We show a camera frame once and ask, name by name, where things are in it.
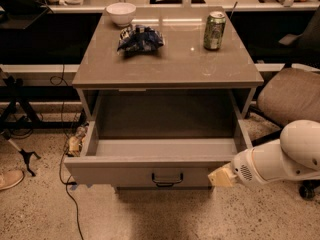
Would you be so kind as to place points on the grey top drawer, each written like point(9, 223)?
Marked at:
point(160, 150)

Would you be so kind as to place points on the grey drawer cabinet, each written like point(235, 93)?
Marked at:
point(182, 63)

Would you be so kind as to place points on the blue crumpled chip bag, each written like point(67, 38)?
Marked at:
point(140, 38)

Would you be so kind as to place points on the black drawer handle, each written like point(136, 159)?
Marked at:
point(166, 182)

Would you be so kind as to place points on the white ceramic bowl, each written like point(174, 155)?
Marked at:
point(121, 13)

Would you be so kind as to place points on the brown office chair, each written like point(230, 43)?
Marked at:
point(294, 92)

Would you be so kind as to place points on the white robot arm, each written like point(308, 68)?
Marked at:
point(298, 131)

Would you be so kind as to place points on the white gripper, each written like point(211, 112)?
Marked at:
point(242, 168)

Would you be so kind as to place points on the power strip with plugs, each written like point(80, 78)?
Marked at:
point(75, 142)

